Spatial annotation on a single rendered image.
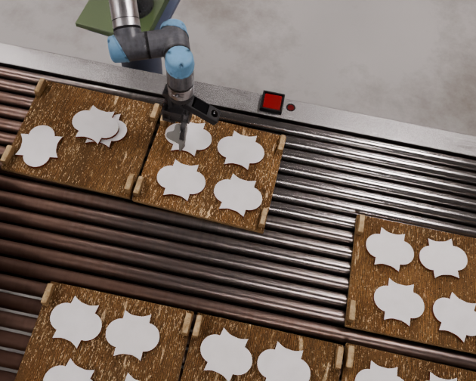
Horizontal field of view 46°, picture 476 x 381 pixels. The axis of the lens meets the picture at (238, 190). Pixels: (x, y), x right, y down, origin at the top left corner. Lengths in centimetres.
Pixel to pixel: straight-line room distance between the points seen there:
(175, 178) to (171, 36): 43
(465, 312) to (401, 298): 18
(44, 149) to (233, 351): 85
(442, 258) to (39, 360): 117
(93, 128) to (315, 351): 95
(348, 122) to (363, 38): 158
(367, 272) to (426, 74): 193
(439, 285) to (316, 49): 194
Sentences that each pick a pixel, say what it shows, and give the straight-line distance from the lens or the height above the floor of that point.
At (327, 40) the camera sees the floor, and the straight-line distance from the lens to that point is 341.
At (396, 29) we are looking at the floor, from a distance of 359.
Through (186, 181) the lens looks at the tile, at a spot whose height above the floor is 95.
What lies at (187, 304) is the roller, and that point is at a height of 92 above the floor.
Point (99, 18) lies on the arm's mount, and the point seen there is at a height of 89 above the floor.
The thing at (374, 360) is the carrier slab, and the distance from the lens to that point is 162.
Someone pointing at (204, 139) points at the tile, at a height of 95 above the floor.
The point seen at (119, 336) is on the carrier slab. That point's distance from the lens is 157.
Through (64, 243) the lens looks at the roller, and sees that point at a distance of 171.
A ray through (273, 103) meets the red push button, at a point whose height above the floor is 93.
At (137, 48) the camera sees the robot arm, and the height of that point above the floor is 129.
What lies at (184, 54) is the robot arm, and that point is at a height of 132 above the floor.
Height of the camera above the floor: 246
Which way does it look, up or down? 63 degrees down
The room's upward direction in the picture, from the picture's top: 8 degrees clockwise
